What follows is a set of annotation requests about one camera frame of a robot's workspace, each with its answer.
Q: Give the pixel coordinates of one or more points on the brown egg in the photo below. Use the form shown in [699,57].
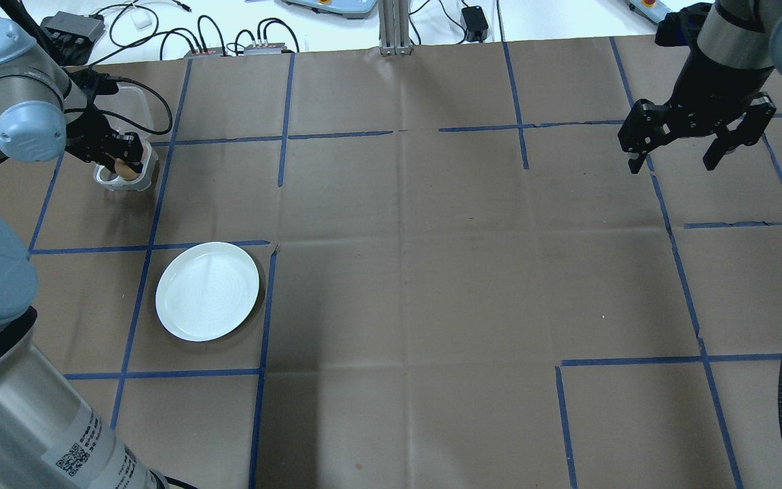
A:
[127,171]

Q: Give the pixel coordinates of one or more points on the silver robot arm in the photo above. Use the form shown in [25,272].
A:
[24,421]
[737,34]

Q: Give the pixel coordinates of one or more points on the clear plastic egg box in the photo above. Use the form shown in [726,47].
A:
[149,170]

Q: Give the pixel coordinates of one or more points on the white round plate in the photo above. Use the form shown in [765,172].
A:
[208,292]

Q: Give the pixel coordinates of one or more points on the black power supply box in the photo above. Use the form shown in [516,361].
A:
[72,27]

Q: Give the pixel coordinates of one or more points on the blue grey teach pendant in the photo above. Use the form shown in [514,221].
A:
[645,8]
[330,7]

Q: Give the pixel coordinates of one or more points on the grey usb hub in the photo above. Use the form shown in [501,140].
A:
[265,49]
[204,52]

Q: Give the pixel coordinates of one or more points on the small white adapter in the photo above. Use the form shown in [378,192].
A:
[140,21]

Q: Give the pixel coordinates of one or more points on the black power adapter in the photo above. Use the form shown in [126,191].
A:
[474,20]

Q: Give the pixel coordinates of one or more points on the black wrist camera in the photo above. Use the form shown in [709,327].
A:
[96,81]

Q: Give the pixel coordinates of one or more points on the dark wrist camera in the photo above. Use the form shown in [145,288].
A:
[676,27]

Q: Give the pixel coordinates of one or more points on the aluminium camera post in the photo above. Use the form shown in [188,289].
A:
[394,27]

